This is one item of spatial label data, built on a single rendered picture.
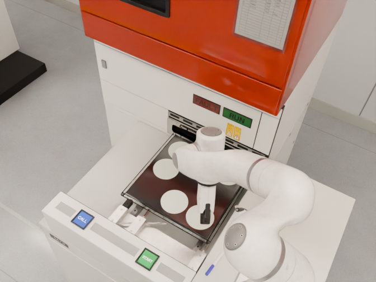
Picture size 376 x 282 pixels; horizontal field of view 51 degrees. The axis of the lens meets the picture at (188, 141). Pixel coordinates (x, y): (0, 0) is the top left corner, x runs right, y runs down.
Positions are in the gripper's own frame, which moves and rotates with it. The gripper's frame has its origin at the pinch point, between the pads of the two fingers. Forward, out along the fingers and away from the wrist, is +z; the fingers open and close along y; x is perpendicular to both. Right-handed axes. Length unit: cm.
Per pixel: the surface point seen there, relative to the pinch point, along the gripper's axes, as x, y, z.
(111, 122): -42, -76, 4
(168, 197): -12.3, -17.1, 4.7
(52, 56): -117, -236, 20
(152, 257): -16.6, 9.9, 7.8
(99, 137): -64, -150, 52
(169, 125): -12, -51, -8
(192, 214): -3.4, -10.3, 7.1
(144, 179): -21.5, -24.6, 2.0
